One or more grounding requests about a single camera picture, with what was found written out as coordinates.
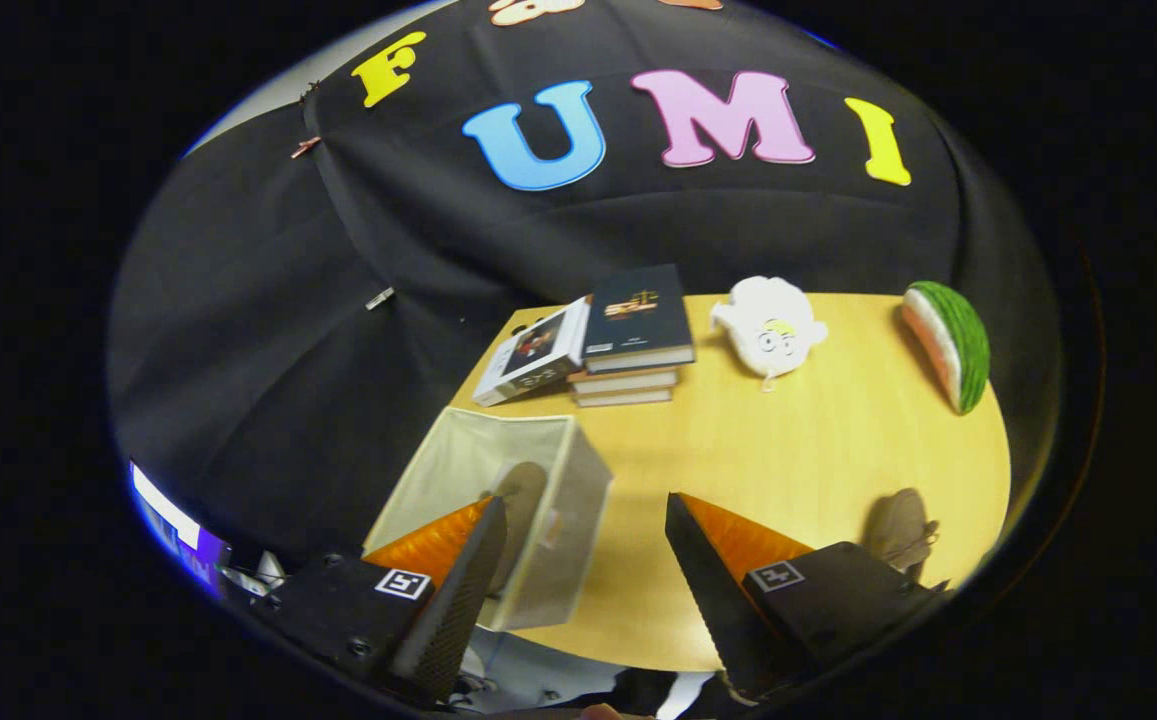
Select brown fuzzy shoe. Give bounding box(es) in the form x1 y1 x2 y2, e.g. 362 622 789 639
862 486 943 583
482 460 550 603

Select thin book with pale pages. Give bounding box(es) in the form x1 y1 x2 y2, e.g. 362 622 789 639
574 386 675 409

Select lit computer screen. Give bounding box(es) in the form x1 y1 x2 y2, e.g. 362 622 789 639
126 458 230 593

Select small white device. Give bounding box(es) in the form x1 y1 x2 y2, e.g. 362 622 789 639
221 548 290 603

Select thick book with pale pages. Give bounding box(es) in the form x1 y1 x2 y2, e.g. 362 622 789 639
567 365 682 396

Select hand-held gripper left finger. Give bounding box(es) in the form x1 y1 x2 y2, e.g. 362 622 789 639
248 495 510 707

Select white cover book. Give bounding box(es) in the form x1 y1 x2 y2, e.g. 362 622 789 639
471 295 592 409

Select grey fabric storage box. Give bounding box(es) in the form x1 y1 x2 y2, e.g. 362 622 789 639
362 405 616 634

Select white plush toy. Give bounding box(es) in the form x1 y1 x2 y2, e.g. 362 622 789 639
708 275 830 392

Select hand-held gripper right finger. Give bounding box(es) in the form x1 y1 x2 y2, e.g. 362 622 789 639
664 491 950 703

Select black backdrop cloth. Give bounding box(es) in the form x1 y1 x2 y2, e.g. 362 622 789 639
106 0 1065 591

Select watermelon slice plush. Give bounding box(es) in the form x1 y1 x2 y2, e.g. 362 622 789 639
899 280 992 417

